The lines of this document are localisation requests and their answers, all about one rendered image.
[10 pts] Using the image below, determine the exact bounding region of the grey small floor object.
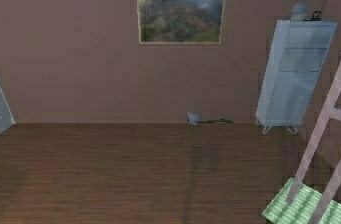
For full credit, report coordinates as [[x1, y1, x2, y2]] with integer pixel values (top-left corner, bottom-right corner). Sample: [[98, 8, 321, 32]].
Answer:
[[186, 111, 201, 126]]

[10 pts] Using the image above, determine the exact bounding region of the framed landscape picture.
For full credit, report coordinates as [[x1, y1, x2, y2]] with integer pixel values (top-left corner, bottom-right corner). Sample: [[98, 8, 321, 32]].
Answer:
[[136, 0, 226, 45]]

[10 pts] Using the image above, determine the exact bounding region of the pale blue tall cabinet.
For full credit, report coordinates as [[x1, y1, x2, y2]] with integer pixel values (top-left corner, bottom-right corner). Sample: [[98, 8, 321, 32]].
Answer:
[[255, 19, 339, 135]]

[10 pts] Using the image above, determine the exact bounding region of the grey round object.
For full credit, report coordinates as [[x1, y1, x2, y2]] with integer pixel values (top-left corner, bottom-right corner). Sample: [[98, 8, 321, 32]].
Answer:
[[290, 2, 309, 22]]

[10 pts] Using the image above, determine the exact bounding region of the green striped cloth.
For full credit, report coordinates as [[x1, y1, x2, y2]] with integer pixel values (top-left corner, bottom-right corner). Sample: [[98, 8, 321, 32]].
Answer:
[[261, 177, 341, 224]]

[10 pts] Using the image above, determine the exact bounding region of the black small object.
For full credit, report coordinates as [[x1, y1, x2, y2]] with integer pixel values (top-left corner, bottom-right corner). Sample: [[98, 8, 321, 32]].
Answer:
[[302, 10, 323, 22]]

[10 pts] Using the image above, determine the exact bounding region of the pale pink frame chair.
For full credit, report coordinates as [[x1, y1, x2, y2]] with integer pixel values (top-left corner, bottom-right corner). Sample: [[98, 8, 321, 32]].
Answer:
[[285, 50, 341, 224]]

